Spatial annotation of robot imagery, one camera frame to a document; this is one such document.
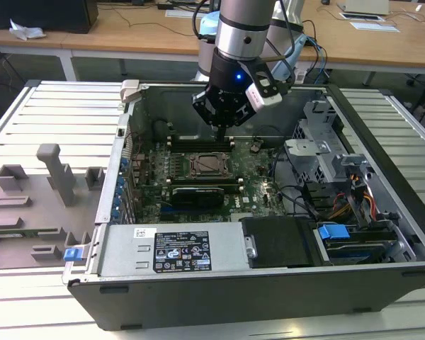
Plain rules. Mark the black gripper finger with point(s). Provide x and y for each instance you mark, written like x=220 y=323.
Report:
x=202 y=104
x=242 y=115

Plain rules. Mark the black RAM slot row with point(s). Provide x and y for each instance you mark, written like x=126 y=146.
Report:
x=205 y=182
x=195 y=145

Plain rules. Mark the CPU socket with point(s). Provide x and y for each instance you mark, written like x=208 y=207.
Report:
x=188 y=166

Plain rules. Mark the black coin battery holder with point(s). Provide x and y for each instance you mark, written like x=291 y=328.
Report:
x=255 y=146

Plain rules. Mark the silver metal drive cage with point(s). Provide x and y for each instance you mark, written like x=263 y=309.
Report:
x=301 y=147

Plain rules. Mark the white power adapter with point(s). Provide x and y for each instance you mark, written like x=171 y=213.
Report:
x=300 y=76

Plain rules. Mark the grey case latch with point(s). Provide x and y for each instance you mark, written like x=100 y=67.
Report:
x=130 y=90

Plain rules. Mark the white paper sheet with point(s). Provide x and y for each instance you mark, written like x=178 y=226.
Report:
x=180 y=13

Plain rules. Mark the green motherboard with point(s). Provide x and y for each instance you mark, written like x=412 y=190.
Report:
x=255 y=198

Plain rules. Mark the wooden desk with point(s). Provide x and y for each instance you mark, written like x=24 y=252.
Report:
x=145 y=35

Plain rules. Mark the black graphics card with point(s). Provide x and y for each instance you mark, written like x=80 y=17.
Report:
x=198 y=198

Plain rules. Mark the black plastic shroud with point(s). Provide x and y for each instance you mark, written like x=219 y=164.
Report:
x=280 y=241

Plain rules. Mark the flat tray with dark window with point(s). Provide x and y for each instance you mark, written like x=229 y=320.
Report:
x=361 y=16

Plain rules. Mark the hard disk in blue carrier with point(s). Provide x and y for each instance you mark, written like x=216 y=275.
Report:
x=333 y=232

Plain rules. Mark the beige device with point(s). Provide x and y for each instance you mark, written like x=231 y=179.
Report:
x=365 y=6

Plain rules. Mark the white paper with blue rim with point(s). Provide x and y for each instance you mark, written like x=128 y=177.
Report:
x=375 y=27

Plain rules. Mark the silver power supply unit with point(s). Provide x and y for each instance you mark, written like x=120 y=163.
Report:
x=127 y=255

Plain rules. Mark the black computer box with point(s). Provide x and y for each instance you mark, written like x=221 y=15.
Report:
x=39 y=14

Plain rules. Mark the white crumpled paper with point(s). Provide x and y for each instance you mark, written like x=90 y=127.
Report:
x=26 y=31

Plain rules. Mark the black open PC case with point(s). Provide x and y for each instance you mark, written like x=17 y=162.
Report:
x=198 y=304

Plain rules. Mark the grey parts rack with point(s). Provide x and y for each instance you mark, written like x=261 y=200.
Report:
x=39 y=212

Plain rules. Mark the blue case latch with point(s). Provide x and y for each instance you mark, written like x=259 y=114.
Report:
x=72 y=254

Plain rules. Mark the green RAM stick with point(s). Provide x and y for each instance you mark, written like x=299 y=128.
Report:
x=28 y=233

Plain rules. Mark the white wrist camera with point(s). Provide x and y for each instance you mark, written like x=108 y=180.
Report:
x=260 y=99

